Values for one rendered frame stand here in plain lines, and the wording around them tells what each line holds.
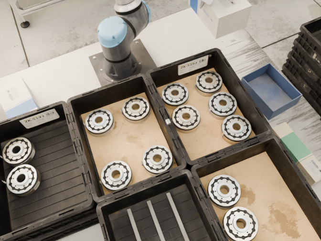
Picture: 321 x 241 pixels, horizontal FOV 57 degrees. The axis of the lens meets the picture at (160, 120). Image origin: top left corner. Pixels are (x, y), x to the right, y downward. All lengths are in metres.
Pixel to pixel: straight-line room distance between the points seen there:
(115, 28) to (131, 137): 0.43
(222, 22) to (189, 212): 0.61
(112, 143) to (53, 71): 0.58
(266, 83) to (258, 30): 1.28
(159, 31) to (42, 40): 1.41
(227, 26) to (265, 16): 1.75
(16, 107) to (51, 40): 1.45
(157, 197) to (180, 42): 0.81
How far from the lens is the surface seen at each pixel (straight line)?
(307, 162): 1.20
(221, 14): 1.01
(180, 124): 1.06
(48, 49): 2.68
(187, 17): 1.64
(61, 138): 1.16
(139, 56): 1.41
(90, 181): 0.96
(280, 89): 1.40
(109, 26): 1.23
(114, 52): 1.24
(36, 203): 1.10
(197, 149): 1.06
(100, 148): 1.09
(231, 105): 1.12
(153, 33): 1.57
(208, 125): 1.10
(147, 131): 1.09
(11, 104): 1.38
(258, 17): 2.75
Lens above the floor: 1.79
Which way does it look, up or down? 61 degrees down
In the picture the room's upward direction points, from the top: 7 degrees counter-clockwise
